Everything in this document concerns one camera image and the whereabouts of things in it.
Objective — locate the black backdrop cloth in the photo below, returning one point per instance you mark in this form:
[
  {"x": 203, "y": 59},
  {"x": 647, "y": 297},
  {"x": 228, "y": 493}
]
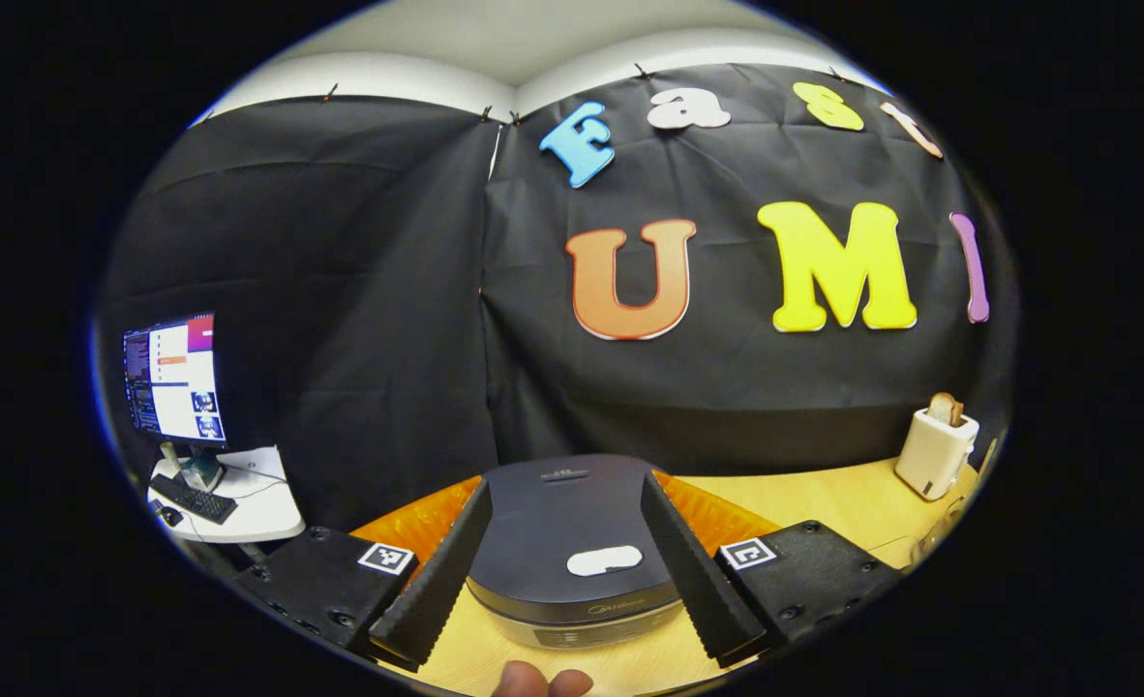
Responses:
[{"x": 340, "y": 271}]

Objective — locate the white side table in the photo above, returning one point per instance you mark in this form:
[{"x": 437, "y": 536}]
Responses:
[{"x": 267, "y": 508}]

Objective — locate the clear chopstick holder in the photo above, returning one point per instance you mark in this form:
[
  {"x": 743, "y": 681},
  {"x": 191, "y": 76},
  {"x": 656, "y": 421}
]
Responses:
[{"x": 940, "y": 532}]

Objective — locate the toasted bread slice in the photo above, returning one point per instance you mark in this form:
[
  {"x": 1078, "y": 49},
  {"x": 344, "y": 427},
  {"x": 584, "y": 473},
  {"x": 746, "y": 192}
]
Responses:
[{"x": 945, "y": 411}]

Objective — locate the black computer mouse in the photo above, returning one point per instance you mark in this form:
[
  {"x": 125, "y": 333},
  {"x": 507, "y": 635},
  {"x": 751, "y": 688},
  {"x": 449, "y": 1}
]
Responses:
[{"x": 170, "y": 516}]

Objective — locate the white toaster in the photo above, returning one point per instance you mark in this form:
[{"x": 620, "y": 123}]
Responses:
[{"x": 930, "y": 455}]

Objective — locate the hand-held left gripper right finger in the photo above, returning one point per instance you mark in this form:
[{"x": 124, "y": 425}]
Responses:
[{"x": 693, "y": 581}]

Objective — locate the black keyboard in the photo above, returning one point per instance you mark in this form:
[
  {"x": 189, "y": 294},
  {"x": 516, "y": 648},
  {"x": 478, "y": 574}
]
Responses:
[{"x": 195, "y": 500}]

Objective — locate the computer monitor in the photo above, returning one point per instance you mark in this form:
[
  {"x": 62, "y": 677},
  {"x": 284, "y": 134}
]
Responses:
[{"x": 175, "y": 378}]

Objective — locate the black rice cooker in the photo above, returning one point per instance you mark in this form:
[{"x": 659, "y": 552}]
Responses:
[{"x": 553, "y": 513}]

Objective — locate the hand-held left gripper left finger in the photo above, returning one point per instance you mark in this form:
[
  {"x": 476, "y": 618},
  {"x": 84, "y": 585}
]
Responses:
[{"x": 436, "y": 581}]

